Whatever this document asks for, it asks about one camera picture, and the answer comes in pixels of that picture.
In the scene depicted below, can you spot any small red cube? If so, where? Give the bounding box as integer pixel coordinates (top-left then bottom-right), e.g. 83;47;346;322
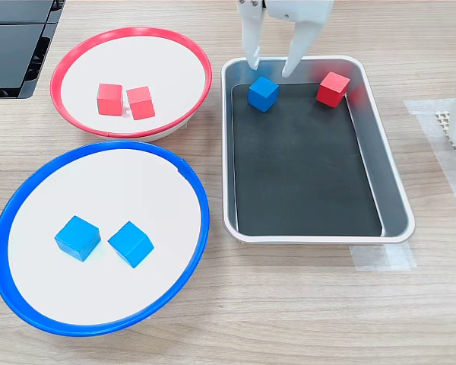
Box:
315;71;351;108
97;83;123;117
125;85;157;121

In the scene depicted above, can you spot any pale perforated plate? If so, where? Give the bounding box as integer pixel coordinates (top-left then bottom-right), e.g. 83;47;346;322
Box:
435;109;456;176

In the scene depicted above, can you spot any black tray mat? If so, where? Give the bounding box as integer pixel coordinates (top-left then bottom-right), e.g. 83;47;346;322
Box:
230;82;384;237

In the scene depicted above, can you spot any red rimmed white plate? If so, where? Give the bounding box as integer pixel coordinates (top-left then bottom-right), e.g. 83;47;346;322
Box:
49;26;214;143

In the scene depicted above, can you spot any blue rimmed white plate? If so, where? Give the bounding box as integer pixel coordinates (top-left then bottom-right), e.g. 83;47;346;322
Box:
0;140;211;338

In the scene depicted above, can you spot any steel tray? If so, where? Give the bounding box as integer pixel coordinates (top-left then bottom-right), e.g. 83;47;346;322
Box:
220;56;417;245

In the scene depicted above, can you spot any clear tape strip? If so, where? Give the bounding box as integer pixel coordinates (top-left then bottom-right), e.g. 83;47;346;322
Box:
349;243;417;271

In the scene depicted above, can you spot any small blue cube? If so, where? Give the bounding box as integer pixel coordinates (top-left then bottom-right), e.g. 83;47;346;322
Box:
53;214;102;262
247;75;280;113
107;221;155;269

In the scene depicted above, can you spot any black electronic device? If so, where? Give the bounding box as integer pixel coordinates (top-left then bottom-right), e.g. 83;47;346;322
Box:
0;0;67;100

